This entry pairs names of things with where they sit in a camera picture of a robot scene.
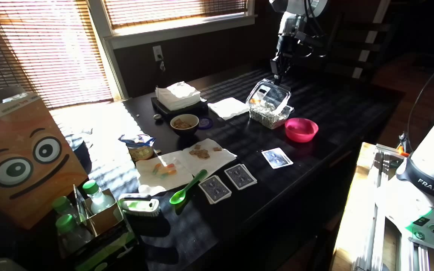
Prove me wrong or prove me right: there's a green cap bottle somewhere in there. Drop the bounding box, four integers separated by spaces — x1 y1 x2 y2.
83 180 113 213

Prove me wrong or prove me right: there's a green plastic spoon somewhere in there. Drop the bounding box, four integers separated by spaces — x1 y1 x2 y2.
169 168 208 206

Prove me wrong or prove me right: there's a napkin with food left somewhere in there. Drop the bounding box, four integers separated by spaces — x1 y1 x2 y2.
136 151 193 195

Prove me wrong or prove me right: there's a playing card left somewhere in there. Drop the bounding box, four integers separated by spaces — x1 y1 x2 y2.
199 176 233 204

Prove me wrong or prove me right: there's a white napkin stack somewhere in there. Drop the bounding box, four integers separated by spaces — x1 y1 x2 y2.
156 81 201 111

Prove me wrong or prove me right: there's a napkin with food right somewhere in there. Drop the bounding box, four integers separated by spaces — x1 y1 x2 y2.
183 138 237 174

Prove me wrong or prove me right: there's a clear container with seeds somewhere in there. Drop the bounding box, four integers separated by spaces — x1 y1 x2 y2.
249 105 294 129

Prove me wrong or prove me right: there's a black tray under napkins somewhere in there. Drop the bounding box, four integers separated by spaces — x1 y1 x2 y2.
150 96 211 121

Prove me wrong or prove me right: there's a clear plastic lid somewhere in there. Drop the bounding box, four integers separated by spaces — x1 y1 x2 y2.
246 78 291 114

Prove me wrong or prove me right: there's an orange smiley face box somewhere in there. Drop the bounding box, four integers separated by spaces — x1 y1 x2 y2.
0 94 88 228

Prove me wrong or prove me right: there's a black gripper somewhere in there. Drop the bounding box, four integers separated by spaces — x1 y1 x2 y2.
270 10 323 84

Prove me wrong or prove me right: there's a wall power outlet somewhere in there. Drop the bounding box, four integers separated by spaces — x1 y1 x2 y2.
153 45 165 61

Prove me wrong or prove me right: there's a napkin with food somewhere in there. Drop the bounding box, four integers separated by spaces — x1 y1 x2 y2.
183 138 237 174
136 151 193 195

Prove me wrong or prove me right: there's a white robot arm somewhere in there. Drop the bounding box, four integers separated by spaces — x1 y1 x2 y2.
377 124 434 248

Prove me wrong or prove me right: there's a white paper napkin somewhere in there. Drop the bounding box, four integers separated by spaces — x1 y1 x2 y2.
208 97 249 120

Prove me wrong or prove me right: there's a dark bowl with food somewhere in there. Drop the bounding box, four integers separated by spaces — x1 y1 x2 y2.
169 112 201 136

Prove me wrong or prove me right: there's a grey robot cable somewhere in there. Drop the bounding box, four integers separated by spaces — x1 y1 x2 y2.
400 28 434 147

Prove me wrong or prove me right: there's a small snack cup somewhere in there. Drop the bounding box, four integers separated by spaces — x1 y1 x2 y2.
120 133 154 162

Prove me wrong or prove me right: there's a pink plastic bowl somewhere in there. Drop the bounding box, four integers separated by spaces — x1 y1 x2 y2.
285 117 320 142

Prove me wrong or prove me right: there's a blue white card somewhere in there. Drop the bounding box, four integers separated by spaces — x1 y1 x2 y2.
263 147 293 168

